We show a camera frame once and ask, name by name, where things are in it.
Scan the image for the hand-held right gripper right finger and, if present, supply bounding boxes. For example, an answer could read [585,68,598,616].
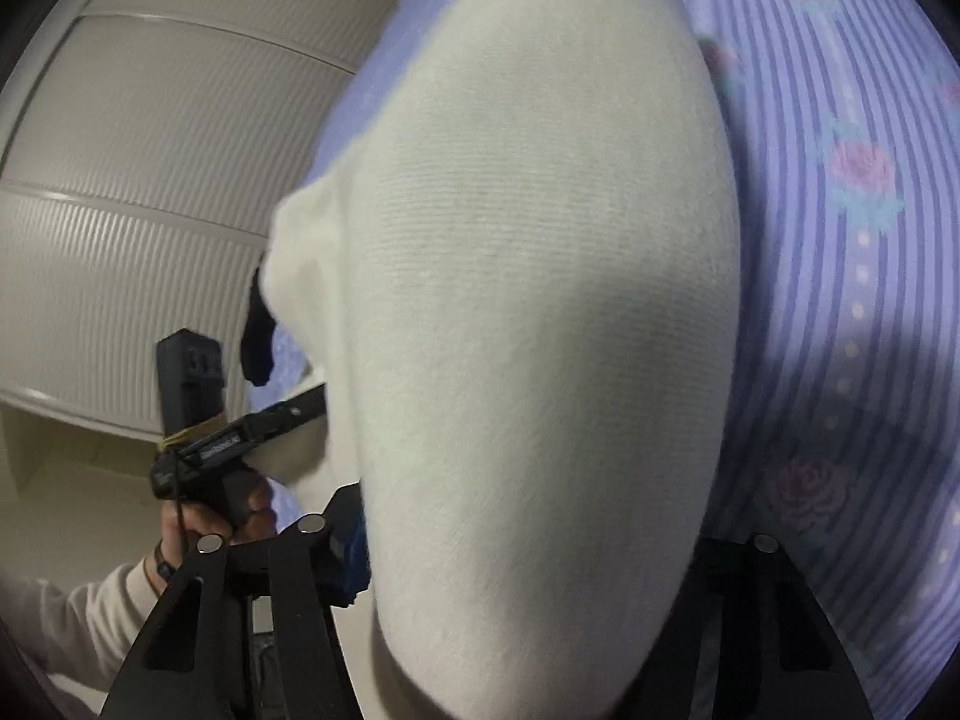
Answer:
[637,532,875,720]

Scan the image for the dark wrist strap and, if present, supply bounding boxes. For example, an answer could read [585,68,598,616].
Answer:
[145,540,179,595]

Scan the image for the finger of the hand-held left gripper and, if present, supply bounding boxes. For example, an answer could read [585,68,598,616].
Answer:
[238,382,329,445]

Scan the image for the purple floral striped bed sheet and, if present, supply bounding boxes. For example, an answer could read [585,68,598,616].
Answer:
[266,0,960,717]

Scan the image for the person's left forearm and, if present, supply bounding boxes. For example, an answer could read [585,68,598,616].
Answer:
[0,559,163,700]

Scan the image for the black cable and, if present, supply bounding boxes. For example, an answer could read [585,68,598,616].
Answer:
[171,454,193,552]

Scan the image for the person's left hand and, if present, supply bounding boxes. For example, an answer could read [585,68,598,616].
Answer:
[160,476,280,580]

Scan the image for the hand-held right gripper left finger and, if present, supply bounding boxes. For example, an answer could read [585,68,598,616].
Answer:
[97,484,372,720]

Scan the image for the cream pants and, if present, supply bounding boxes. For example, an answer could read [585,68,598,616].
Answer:
[266,0,743,720]

